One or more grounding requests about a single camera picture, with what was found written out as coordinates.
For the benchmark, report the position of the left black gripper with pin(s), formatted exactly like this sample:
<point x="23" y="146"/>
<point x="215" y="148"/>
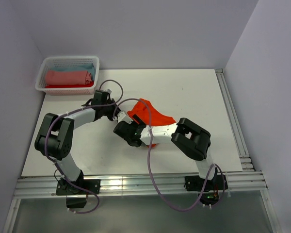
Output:
<point x="110" y="117"/>

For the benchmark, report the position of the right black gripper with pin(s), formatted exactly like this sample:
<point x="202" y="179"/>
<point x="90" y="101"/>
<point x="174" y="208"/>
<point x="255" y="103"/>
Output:
<point x="134" y="123"/>

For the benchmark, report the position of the orange t-shirt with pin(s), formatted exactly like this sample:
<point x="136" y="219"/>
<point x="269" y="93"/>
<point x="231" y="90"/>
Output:
<point x="157" y="116"/>

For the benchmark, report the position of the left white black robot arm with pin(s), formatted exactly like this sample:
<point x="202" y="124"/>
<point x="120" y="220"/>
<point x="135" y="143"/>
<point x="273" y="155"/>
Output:
<point x="55" y="136"/>

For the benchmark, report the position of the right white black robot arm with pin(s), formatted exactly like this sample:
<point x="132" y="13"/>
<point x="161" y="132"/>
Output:
<point x="188" y="137"/>

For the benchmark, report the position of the rolled light blue t-shirt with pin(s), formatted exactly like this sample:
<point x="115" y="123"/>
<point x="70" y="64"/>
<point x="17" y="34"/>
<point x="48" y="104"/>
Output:
<point x="88" y="67"/>

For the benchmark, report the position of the white plastic mesh basket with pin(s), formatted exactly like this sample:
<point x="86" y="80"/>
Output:
<point x="62" y="63"/>

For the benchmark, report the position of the rolled pink t-shirt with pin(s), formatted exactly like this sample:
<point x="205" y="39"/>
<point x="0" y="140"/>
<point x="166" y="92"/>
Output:
<point x="81" y="77"/>

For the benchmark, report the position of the rolled red t-shirt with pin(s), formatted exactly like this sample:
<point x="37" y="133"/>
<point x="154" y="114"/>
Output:
<point x="71" y="86"/>

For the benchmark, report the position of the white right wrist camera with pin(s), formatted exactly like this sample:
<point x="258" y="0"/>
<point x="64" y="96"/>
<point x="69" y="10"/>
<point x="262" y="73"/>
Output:
<point x="123" y="116"/>

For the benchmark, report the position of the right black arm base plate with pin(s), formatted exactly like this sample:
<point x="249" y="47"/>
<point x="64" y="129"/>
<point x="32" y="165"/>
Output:
<point x="195" y="183"/>

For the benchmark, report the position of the aluminium front rail frame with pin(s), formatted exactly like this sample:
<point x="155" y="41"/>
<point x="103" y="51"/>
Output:
<point x="131" y="185"/>

